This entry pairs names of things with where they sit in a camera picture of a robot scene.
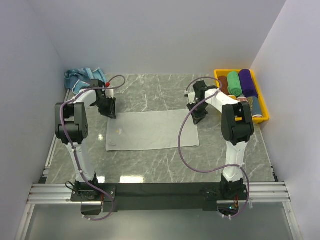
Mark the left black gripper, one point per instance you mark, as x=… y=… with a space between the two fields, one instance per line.
x=110 y=111

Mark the yellow plastic bin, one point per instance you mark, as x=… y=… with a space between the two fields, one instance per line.
x=241 y=98

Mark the aluminium rail frame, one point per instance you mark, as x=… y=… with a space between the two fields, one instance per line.
x=166 y=166

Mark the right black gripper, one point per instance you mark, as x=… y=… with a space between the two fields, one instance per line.
x=197 y=117

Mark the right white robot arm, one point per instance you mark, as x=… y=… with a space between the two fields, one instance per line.
x=236 y=127

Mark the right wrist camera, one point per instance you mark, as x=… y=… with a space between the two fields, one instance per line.
x=191 y=96

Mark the brown rolled towel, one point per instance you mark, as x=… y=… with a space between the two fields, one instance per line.
x=224 y=84

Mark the white towel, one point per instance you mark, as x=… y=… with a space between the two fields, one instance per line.
x=143 y=131

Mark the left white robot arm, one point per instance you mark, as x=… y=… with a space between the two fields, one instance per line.
x=72 y=128

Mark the orange rolled towel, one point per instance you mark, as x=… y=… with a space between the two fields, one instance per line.
x=232 y=97

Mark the green rolled towel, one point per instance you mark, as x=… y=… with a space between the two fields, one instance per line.
x=234 y=84

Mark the purple rolled towel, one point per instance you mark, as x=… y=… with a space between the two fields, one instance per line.
x=247 y=83

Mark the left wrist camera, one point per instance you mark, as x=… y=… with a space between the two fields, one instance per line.
x=109 y=93

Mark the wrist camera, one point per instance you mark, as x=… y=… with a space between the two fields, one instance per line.
x=109 y=93
x=191 y=96

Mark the dark blue rolled towel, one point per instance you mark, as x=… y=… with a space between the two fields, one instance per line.
x=255 y=107

